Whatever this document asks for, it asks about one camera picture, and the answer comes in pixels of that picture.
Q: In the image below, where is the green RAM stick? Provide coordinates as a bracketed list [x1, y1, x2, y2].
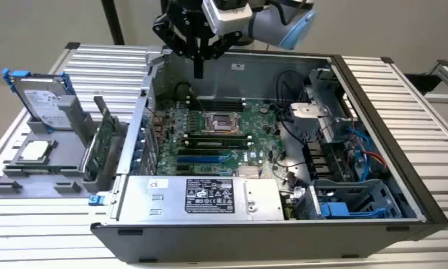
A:
[5, 165, 77, 172]

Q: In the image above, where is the green graphics card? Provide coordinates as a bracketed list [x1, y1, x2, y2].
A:
[79, 95, 121, 182]

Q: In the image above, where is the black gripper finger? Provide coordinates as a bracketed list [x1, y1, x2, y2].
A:
[152, 16, 200, 79]
[197, 30, 244, 79]

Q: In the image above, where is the silver finned heatsink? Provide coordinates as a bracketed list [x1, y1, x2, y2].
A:
[237, 165, 263, 178]

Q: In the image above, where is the blue data wire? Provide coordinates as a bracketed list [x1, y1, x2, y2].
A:
[347, 125, 372, 184]

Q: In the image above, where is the black stand pole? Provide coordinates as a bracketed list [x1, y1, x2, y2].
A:
[101, 0, 127, 45]

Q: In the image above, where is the grey parts rack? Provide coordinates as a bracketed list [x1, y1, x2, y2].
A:
[0, 95, 129, 200]

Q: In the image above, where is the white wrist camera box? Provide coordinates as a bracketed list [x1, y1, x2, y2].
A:
[203, 0, 254, 34]

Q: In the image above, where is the metal drive cage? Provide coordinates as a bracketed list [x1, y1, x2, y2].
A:
[290, 68, 359, 143]

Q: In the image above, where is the CPU socket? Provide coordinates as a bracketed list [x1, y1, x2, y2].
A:
[203, 111, 240, 132]

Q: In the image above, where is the blue expansion slot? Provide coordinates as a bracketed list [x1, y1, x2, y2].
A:
[176, 155, 225, 165]

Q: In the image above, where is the open grey PC case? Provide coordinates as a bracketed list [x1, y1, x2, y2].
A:
[91, 46, 448, 264]

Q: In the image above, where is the black expansion slot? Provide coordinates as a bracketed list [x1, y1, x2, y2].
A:
[177, 148, 229, 156]

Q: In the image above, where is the silver CPU chip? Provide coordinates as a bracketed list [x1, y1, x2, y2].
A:
[16, 140, 57, 165]

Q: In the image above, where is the green motherboard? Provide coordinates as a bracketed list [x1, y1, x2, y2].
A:
[155, 98, 284, 180]

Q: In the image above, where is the silver power supply unit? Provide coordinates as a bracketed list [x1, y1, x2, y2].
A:
[117, 175, 284, 222]

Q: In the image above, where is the hard disk in blue carrier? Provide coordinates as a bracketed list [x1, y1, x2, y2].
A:
[0, 68, 85, 132]

